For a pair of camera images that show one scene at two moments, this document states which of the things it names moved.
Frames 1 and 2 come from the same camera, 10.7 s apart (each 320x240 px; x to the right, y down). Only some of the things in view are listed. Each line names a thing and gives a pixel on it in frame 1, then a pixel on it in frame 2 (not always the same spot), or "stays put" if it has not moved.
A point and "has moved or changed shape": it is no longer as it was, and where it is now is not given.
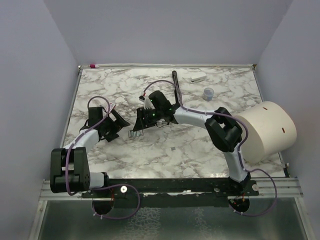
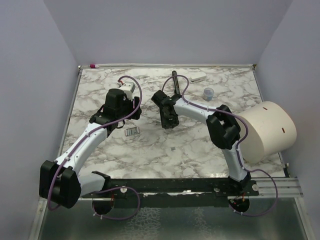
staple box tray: [132, 134] has moved or changed shape
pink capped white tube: [93, 66] stays put
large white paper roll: [272, 130] stays put
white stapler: [197, 77] stays put
